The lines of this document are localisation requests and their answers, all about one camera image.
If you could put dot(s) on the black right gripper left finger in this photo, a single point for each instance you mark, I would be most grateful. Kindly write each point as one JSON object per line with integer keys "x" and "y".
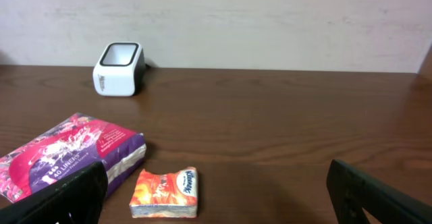
{"x": 77, "y": 198}

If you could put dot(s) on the orange tissue pack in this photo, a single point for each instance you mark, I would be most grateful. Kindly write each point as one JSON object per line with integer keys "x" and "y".
{"x": 171, "y": 195}

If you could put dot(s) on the white barcode scanner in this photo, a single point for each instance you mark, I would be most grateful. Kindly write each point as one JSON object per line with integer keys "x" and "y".
{"x": 120, "y": 69}

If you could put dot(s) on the purple pink liners pack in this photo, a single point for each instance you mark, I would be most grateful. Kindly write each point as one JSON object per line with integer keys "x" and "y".
{"x": 63, "y": 150}

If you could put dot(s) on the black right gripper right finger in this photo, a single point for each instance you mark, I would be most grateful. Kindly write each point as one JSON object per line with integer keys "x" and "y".
{"x": 353, "y": 192}

